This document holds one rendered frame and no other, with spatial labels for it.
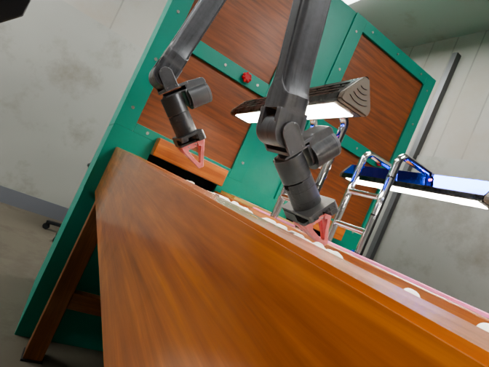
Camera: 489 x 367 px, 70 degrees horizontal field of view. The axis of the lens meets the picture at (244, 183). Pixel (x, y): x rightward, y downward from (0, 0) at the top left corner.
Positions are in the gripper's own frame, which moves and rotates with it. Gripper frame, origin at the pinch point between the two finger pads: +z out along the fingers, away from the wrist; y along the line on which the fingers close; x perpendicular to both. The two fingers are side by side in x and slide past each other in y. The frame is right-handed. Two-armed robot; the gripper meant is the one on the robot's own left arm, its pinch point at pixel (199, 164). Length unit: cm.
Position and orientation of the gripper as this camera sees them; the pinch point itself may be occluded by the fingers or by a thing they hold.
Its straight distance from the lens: 96.0
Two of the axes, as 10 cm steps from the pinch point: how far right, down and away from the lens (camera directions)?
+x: -8.5, 4.3, -3.0
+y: -3.9, -1.5, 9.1
